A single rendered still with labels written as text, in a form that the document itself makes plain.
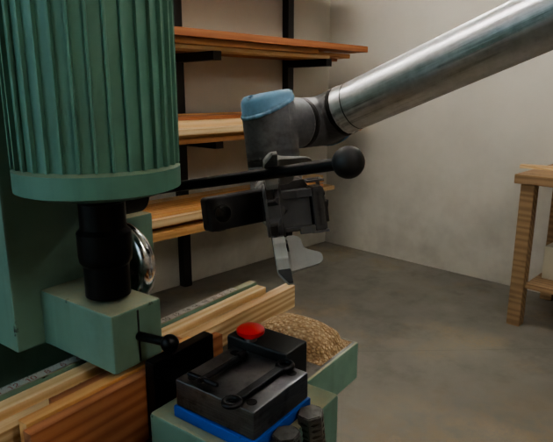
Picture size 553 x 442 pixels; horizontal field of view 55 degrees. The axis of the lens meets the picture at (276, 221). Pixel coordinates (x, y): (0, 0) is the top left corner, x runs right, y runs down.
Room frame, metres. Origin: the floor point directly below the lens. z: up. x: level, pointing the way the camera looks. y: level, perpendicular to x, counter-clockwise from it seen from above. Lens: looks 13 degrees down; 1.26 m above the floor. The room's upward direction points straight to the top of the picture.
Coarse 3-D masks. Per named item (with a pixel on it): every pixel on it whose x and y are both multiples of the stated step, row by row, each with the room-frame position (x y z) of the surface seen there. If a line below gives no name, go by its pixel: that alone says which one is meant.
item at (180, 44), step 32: (288, 0) 4.11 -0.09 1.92; (192, 32) 2.90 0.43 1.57; (224, 32) 3.05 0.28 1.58; (288, 32) 4.11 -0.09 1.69; (288, 64) 4.10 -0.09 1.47; (320, 64) 3.89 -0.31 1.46; (192, 128) 2.92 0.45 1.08; (224, 128) 3.00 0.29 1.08; (224, 192) 3.46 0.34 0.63; (160, 224) 2.77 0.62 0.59; (192, 224) 2.97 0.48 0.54
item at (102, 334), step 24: (48, 288) 0.61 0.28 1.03; (72, 288) 0.61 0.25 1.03; (48, 312) 0.60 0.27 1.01; (72, 312) 0.57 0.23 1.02; (96, 312) 0.54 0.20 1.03; (120, 312) 0.54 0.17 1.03; (144, 312) 0.56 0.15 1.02; (48, 336) 0.60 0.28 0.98; (72, 336) 0.57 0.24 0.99; (96, 336) 0.55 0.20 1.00; (120, 336) 0.54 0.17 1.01; (96, 360) 0.55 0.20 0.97; (120, 360) 0.53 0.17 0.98
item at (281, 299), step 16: (288, 288) 0.87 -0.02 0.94; (256, 304) 0.79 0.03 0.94; (272, 304) 0.83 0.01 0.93; (288, 304) 0.86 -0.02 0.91; (224, 320) 0.73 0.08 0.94; (240, 320) 0.76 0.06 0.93; (256, 320) 0.79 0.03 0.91; (176, 336) 0.68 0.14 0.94; (192, 336) 0.68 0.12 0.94; (224, 336) 0.73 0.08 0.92; (48, 400) 0.52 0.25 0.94; (16, 416) 0.49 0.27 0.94; (0, 432) 0.46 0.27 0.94; (16, 432) 0.48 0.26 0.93
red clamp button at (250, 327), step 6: (246, 324) 0.53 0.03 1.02; (252, 324) 0.53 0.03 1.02; (258, 324) 0.53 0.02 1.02; (240, 330) 0.52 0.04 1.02; (246, 330) 0.52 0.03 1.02; (252, 330) 0.52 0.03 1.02; (258, 330) 0.52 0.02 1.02; (264, 330) 0.53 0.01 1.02; (240, 336) 0.52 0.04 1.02; (246, 336) 0.51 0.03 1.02; (252, 336) 0.51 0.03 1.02; (258, 336) 0.51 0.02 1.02
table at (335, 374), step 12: (348, 348) 0.72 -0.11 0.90; (336, 360) 0.69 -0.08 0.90; (348, 360) 0.72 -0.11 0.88; (312, 372) 0.65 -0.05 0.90; (324, 372) 0.66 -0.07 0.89; (336, 372) 0.69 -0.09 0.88; (348, 372) 0.72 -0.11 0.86; (312, 384) 0.64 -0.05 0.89; (324, 384) 0.66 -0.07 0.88; (336, 384) 0.69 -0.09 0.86
